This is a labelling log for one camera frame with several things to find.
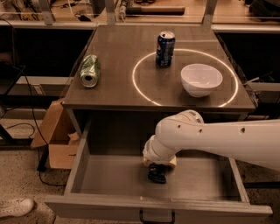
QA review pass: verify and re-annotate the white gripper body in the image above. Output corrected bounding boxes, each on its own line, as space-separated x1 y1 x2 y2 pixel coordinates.
143 135 176 165

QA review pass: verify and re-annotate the dark blue rxbar wrapper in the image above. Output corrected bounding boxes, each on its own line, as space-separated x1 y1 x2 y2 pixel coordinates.
148 164 166 184

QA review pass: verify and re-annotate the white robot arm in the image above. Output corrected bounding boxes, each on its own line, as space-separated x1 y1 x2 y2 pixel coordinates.
143 110 280 171

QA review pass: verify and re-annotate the grey open drawer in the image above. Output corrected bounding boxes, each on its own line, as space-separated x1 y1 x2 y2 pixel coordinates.
45 121 272 224

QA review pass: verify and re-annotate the grey metal counter cabinet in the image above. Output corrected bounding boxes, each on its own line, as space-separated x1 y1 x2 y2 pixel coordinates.
63 24 256 133

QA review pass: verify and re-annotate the white ceramic bowl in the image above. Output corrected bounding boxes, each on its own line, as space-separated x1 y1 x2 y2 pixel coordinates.
180 64 223 98

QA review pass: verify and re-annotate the brown cardboard box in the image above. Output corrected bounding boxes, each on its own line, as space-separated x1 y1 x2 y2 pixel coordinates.
31 99 80 172

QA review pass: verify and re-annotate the green crushed soda can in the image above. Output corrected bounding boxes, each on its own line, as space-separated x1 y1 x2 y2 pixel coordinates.
80 55 101 88

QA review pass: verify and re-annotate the blue pepsi can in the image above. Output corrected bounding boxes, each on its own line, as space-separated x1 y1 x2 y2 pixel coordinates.
156 31 175 67

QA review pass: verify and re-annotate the white sneaker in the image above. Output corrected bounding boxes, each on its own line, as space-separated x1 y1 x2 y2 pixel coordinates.
0 198 34 218

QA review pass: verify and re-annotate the black drawer handle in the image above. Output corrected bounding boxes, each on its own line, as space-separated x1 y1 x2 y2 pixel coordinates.
139 210 176 224

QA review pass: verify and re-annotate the black floor cable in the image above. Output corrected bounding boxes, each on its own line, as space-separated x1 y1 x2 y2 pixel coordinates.
0 17 67 187

